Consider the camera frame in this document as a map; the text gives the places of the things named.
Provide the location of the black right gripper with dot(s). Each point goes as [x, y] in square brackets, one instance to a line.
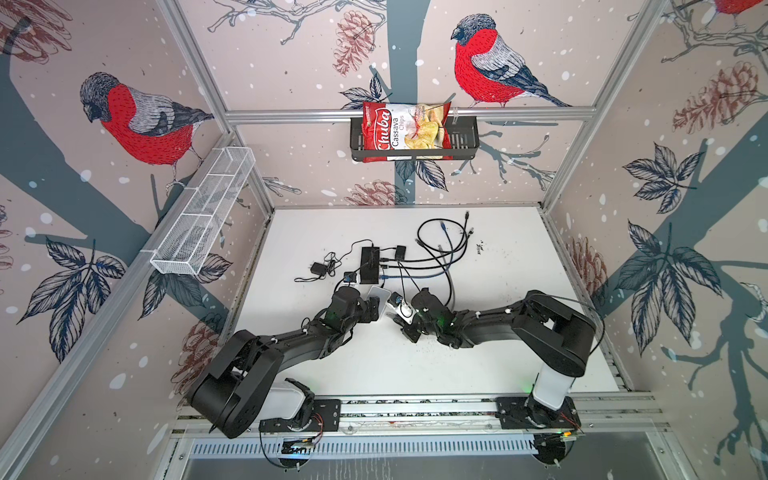
[407, 333]

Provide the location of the black power adapter with cable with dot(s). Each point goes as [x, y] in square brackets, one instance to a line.
[330, 263]

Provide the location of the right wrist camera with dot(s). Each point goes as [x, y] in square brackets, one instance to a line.
[400, 306]

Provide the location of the black wall basket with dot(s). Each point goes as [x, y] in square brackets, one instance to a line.
[462, 132]

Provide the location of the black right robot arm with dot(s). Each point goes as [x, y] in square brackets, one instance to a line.
[559, 335]

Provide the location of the white wire mesh shelf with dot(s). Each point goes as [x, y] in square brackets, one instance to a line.
[192, 236]

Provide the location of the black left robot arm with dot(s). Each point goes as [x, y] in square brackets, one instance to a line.
[238, 388]

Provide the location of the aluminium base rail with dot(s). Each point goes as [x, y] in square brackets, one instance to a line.
[357, 427]

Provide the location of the small black plug adapter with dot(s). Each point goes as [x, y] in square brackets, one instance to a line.
[396, 253]

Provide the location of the black network switch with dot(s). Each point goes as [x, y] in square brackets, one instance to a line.
[369, 270]

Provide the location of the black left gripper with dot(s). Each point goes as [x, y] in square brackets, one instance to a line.
[369, 313]

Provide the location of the red cassava chips bag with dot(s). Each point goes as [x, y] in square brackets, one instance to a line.
[389, 127]

